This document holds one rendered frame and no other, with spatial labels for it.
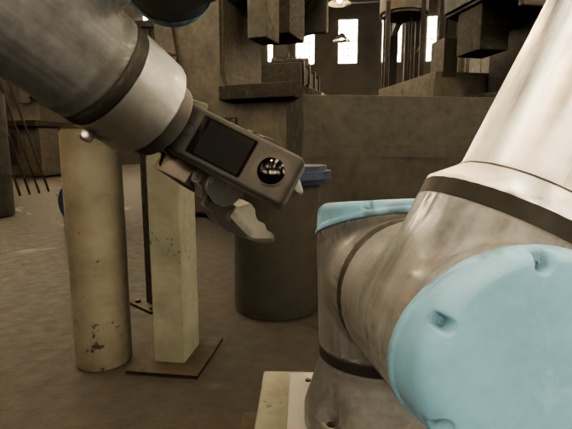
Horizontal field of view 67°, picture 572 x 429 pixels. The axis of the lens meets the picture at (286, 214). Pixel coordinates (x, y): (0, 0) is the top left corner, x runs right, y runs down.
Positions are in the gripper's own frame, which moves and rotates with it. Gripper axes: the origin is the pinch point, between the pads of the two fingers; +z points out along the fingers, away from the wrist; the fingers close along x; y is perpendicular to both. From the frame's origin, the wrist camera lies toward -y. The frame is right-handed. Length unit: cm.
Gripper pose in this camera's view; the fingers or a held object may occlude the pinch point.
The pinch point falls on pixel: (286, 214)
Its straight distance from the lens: 51.0
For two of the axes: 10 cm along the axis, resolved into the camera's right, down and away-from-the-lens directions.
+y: -7.0, -3.3, 6.4
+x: -5.1, 8.5, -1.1
